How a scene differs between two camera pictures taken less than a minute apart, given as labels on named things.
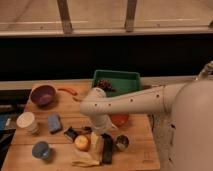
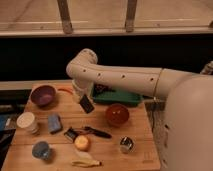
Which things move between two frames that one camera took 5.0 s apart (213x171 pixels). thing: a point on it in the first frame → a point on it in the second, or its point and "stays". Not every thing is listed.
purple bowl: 43,96 stays
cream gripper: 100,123 → 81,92
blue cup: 41,149 stays
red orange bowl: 119,120 stays
